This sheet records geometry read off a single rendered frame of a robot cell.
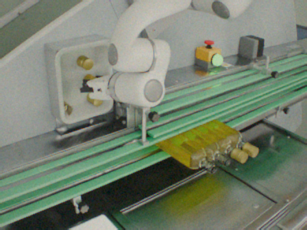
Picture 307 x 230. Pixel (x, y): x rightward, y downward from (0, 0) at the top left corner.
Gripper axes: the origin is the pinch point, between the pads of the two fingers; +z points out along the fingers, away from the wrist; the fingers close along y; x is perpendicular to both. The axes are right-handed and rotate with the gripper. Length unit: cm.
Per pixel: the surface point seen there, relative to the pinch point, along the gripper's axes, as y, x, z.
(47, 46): -10.1, 12.8, 3.6
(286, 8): 115, 11, 7
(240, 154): 31.0, -28.6, -24.0
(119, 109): 7.6, -10.6, 2.0
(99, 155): -4.8, -19.5, -3.4
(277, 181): 51, -48, -24
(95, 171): -5.4, -25.8, 0.6
